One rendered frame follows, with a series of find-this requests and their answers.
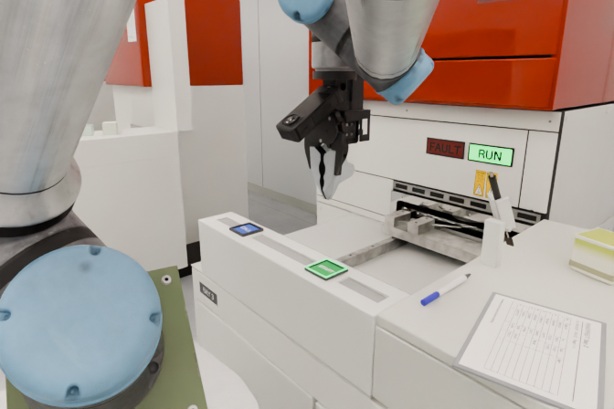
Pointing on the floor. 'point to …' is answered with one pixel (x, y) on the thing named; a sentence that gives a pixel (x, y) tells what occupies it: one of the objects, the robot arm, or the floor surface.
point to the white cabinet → (268, 356)
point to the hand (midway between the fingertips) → (323, 193)
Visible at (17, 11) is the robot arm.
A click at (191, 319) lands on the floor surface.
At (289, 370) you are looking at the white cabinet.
